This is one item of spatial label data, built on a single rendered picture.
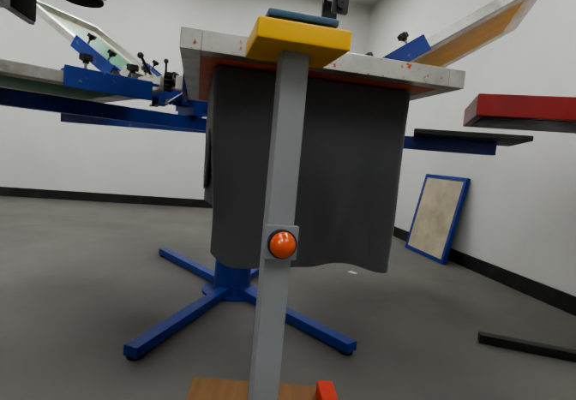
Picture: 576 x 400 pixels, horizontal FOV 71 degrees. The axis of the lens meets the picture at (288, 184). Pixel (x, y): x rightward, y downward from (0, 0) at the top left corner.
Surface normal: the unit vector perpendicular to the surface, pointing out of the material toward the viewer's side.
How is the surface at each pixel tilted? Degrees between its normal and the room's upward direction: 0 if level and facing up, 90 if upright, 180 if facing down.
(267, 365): 90
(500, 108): 90
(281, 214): 90
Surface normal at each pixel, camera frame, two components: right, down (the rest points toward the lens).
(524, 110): -0.29, 0.04
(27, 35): 0.22, 0.08
